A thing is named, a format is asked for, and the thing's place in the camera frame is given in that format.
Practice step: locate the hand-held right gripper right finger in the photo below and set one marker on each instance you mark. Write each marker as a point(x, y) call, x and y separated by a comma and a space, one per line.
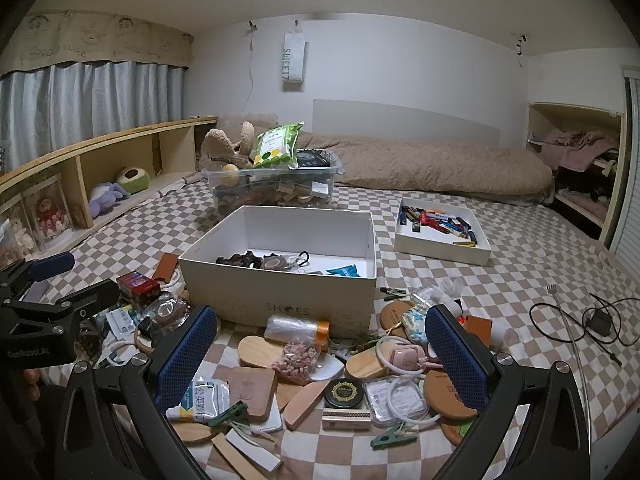
point(455, 360)

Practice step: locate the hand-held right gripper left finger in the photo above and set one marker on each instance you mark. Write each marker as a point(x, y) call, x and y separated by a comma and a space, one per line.
point(185, 360)

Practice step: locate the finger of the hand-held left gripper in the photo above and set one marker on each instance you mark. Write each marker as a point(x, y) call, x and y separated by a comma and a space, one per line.
point(50, 266)
point(85, 300)

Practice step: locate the white blue-print sachet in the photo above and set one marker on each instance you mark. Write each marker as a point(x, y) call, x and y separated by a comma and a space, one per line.
point(200, 395)

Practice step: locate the green clothespin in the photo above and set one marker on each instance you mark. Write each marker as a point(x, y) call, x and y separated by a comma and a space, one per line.
point(395, 435)
point(395, 294)
point(230, 412)

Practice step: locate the brown cork block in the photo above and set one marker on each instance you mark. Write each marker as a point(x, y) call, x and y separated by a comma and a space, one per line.
point(252, 392)

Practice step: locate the white shoe box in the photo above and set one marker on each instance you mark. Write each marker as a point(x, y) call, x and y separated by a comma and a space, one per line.
point(225, 290)

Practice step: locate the plastic film roll orange core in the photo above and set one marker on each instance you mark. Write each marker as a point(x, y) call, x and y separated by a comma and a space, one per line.
point(295, 330)

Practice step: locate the brown leather pouch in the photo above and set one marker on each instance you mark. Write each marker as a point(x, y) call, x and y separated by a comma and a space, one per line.
point(477, 330)

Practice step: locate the round cork board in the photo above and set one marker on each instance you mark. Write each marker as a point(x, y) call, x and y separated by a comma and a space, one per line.
point(440, 395)

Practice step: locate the small red packet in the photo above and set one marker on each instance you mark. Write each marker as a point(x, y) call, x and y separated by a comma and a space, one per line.
point(462, 318)

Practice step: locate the bear doll display case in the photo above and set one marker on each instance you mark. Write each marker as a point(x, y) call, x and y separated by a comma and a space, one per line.
point(47, 215)

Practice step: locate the wrapped brown tape roll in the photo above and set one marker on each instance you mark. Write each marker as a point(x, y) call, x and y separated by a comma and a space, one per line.
point(167, 310)

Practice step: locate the floral fabric pouch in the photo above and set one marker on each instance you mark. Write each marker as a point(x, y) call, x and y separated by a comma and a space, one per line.
point(415, 325)

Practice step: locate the red box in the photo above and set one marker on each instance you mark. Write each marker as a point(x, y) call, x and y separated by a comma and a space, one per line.
point(137, 286)

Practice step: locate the white fluffy doll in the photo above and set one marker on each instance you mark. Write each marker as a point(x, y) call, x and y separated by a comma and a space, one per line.
point(452, 295)

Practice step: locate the clear plastic packet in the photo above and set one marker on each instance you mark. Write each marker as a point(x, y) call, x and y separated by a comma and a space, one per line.
point(425, 295)

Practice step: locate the cork coaster green print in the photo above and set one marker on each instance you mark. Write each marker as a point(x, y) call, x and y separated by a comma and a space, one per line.
point(452, 432)

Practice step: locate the clear plastic case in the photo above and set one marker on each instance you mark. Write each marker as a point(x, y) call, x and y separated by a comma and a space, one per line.
point(385, 397)

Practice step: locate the brown leather sleeve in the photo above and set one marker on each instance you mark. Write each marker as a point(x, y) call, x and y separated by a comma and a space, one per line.
point(165, 267)

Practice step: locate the purple plush toy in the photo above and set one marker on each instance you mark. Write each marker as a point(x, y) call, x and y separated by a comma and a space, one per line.
point(107, 197)

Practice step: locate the wooden strip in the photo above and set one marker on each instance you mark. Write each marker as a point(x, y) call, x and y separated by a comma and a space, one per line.
point(230, 452)

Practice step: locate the white shallow box tray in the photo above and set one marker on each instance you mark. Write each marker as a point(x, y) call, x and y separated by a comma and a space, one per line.
point(435, 252)

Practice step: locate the dark brown hair accessory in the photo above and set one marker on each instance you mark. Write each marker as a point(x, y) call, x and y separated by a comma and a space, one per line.
point(240, 260)

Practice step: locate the round black tin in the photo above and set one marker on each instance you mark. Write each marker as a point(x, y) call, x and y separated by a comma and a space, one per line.
point(344, 394)

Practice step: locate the metal telescopic back scratcher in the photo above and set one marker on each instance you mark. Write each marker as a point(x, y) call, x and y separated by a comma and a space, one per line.
point(551, 288)

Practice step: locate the green avocado plush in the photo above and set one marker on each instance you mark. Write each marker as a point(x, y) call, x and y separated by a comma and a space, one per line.
point(135, 180)

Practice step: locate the white card strip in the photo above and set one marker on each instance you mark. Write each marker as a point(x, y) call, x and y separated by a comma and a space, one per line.
point(260, 455)

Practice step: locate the beige matchbox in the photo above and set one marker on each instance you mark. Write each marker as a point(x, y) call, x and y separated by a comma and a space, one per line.
point(345, 419)

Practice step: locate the white round puck light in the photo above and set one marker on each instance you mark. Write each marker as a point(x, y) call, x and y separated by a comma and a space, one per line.
point(327, 370)

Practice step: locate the wooden wedge block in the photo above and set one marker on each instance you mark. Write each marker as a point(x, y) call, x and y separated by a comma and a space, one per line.
point(305, 407)

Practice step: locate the wooden bedside shelf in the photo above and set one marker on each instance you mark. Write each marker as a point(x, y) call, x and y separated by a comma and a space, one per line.
point(135, 157)

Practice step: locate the blue snack packet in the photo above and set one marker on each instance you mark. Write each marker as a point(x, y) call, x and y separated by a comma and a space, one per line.
point(345, 272)

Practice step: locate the pile of colourful lighters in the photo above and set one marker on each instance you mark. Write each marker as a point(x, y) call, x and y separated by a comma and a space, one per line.
point(435, 220)

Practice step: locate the grey curtain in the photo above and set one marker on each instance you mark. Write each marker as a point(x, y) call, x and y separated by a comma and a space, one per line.
point(75, 100)

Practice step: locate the clear plastic storage bin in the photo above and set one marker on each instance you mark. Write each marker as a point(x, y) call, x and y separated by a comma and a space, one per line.
point(225, 182)

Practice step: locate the yellow ball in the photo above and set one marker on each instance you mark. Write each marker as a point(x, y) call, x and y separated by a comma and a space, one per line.
point(231, 174)

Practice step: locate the pile of wooden blocks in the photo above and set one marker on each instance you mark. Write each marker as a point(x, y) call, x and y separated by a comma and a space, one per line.
point(285, 195)

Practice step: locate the beige fuzzy blanket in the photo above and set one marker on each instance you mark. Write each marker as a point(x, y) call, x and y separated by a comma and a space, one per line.
point(425, 165)

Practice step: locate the brown teddy plush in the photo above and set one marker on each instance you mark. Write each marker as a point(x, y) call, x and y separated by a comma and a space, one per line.
point(217, 142)

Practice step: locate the small white box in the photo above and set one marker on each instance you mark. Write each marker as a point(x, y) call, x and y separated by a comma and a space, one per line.
point(321, 189)

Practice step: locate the green wet wipes pack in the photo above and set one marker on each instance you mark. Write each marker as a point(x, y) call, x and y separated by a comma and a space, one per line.
point(275, 147)

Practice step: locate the beige printed valance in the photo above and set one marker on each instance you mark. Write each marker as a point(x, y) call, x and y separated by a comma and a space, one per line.
point(100, 40)

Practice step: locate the black box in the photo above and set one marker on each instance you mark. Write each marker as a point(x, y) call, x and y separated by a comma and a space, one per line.
point(315, 159)

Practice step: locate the pink clothes pile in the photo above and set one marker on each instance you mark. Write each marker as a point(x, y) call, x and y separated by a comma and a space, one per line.
point(570, 150)

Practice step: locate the beige fuzzy pillow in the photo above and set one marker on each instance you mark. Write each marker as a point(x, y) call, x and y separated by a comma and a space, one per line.
point(250, 122)

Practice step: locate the white closet door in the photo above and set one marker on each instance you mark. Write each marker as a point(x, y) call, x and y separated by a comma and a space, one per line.
point(627, 160)

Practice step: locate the wooden closet shelf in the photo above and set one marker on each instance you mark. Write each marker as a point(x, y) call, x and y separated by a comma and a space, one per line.
point(575, 110)

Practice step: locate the white hanging paper bag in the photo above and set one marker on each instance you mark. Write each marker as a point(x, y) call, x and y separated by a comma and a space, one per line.
point(293, 55)

